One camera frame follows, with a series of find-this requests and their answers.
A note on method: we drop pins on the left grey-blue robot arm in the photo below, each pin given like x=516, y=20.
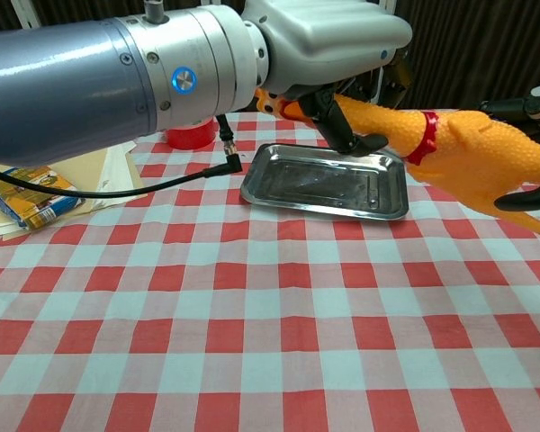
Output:
x=72, y=81

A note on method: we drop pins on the beige paper folder stack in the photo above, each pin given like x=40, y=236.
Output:
x=94, y=175

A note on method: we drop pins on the yellow rubber chicken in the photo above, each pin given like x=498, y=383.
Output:
x=477, y=153

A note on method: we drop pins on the red white checkered tablecloth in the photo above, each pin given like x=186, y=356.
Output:
x=270, y=337

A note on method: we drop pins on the white paper sheets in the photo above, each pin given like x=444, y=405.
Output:
x=117, y=171

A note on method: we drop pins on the silver metal tray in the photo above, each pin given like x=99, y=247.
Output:
x=324, y=184

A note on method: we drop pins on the colourful printed small box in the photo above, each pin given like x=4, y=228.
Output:
x=31, y=202

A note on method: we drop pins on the red tape roll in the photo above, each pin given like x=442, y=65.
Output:
x=191, y=137

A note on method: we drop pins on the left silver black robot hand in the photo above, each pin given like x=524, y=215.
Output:
x=324, y=40

